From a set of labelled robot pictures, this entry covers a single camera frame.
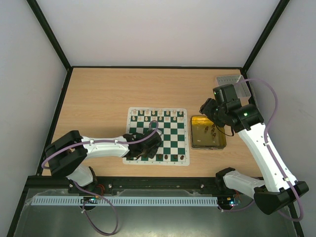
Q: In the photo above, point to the gold metal tin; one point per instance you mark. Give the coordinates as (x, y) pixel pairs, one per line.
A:
(203, 140)

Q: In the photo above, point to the grey slotted cable duct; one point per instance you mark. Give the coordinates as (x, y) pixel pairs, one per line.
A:
(124, 201)

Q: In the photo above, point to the silver pink tin lid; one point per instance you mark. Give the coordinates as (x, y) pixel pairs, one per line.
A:
(238, 82)

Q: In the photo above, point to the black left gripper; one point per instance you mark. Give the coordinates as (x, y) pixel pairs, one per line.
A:
(152, 153)

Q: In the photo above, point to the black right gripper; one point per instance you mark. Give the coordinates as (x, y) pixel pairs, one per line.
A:
(208, 108)

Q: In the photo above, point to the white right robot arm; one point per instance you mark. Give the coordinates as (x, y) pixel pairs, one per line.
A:
(278, 187)

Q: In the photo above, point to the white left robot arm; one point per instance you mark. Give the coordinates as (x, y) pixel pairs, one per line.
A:
(65, 156)

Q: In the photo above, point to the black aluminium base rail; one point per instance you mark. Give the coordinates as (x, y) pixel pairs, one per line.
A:
(111, 185)

